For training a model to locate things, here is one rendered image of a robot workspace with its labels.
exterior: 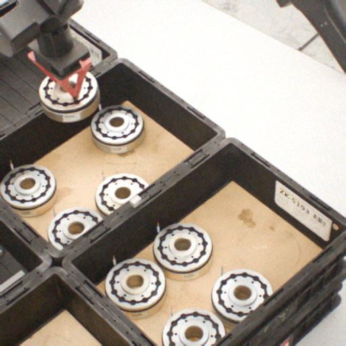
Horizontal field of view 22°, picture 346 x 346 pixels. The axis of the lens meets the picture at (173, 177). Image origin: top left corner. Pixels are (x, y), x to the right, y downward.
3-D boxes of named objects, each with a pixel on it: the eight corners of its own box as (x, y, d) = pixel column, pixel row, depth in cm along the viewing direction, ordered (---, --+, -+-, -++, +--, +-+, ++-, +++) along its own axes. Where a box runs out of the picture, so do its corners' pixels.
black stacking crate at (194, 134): (126, 99, 187) (121, 57, 178) (228, 176, 172) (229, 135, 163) (-32, 204, 170) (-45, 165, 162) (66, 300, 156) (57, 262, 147)
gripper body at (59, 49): (61, 78, 146) (53, 44, 141) (24, 49, 152) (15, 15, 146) (92, 58, 149) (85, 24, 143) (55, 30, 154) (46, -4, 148)
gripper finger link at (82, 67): (68, 112, 153) (58, 72, 146) (43, 91, 156) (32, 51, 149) (99, 91, 155) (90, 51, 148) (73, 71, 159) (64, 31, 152)
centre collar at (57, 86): (70, 74, 159) (69, 71, 158) (88, 88, 156) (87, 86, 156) (48, 88, 157) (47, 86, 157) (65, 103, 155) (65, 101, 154)
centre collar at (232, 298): (244, 277, 151) (244, 275, 151) (263, 297, 149) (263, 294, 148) (221, 292, 149) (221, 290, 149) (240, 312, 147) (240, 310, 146)
